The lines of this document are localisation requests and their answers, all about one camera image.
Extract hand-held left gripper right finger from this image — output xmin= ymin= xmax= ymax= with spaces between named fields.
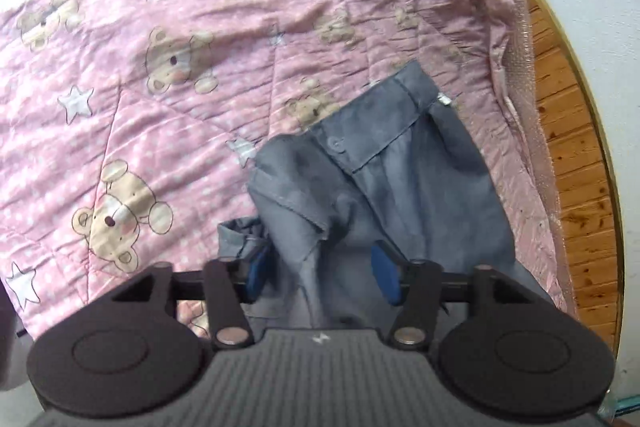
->
xmin=370 ymin=241 xmax=556 ymax=351

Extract pink bear print blanket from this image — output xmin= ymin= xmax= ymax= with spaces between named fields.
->
xmin=0 ymin=0 xmax=568 ymax=341

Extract wooden bed frame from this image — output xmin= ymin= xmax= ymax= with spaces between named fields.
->
xmin=522 ymin=0 xmax=620 ymax=348

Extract grey pants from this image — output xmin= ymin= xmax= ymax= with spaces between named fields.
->
xmin=217 ymin=60 xmax=557 ymax=332

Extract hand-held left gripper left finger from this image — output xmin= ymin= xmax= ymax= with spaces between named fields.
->
xmin=111 ymin=243 xmax=275 ymax=350

